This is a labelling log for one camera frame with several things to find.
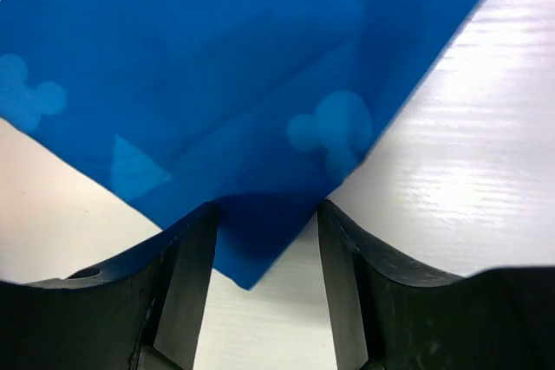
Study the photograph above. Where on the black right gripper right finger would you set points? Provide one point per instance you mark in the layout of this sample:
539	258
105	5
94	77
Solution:
391	311

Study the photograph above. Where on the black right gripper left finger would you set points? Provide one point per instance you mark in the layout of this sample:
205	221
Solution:
140	309

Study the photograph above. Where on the blue patterned cloth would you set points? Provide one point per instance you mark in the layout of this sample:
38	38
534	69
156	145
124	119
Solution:
262	106

